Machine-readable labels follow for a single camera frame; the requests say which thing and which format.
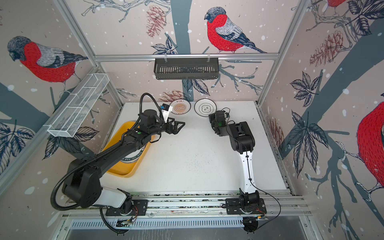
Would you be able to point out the white mesh wire shelf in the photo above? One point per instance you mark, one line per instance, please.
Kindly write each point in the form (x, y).
(81, 102)

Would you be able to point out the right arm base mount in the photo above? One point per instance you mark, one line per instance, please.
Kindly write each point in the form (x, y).
(234, 207)

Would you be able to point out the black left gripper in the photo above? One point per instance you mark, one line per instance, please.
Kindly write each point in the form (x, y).
(175, 130)

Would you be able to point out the orange sunburst plate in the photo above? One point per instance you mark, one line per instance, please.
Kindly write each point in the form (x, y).
(180, 107)

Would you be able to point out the aluminium frame crossbar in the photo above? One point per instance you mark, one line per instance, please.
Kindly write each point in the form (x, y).
(149, 58)

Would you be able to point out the black hanging wire basket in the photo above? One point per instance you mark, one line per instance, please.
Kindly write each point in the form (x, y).
(186, 69)

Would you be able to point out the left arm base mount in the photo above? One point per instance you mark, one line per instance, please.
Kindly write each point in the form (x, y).
(130, 208)

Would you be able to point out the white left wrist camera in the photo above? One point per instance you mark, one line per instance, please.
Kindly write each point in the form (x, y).
(165, 110)

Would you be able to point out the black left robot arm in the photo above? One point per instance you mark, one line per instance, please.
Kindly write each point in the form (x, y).
(81, 187)

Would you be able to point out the aluminium rail bed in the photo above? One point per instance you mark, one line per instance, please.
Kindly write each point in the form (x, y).
(218, 204)

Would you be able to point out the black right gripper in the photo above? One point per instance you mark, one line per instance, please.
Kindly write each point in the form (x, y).
(213, 115)

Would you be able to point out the green rim plate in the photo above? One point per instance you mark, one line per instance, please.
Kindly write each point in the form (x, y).
(133, 157)

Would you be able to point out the white black motif plate back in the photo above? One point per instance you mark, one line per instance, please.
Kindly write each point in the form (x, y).
(205, 107)

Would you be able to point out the yellow plastic bin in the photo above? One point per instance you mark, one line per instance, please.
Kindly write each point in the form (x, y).
(121, 169)

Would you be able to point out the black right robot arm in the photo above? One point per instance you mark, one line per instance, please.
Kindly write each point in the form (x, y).
(243, 142)

